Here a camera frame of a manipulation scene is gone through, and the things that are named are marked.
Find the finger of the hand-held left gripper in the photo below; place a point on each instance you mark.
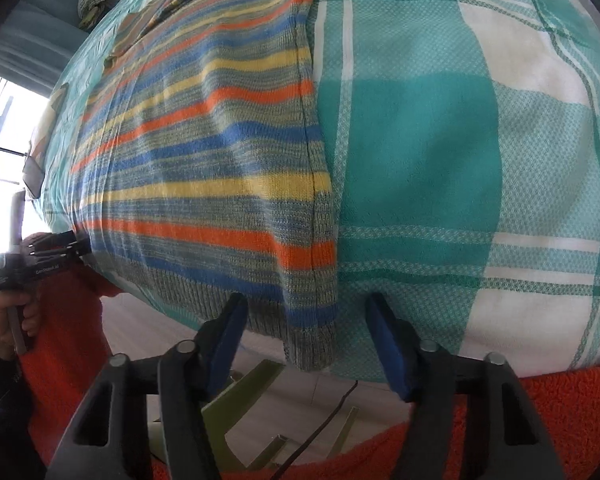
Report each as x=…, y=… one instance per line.
x=60, y=247

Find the striped knit sweater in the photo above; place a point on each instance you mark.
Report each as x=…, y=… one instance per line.
x=205, y=160

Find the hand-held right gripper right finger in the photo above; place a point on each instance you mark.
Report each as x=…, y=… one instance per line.
x=390, y=355

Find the teal checked bedspread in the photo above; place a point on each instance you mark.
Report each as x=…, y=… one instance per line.
x=455, y=135

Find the person's left hand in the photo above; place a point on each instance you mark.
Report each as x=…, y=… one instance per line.
x=0, y=325

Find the green stool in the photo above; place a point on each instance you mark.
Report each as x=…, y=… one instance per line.
x=245, y=400

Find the window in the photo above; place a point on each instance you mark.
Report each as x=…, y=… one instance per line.
x=0, y=125

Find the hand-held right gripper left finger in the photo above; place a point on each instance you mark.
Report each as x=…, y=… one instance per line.
x=225, y=355

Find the black smartphone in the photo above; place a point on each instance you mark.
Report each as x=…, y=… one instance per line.
x=34, y=175

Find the blue curtain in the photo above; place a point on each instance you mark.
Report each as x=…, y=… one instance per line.
x=35, y=30

